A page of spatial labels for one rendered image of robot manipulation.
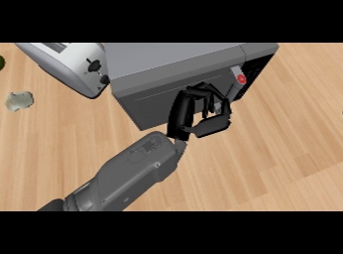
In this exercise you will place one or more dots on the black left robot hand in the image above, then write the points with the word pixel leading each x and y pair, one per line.
pixel 183 112

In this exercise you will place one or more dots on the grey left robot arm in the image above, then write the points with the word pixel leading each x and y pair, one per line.
pixel 131 168

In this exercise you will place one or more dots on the grey microwave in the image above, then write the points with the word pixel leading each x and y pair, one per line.
pixel 169 63

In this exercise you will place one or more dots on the white toaster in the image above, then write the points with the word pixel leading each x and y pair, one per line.
pixel 67 63

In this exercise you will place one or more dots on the pale lumpy vegetable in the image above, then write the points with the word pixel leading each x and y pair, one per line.
pixel 20 101

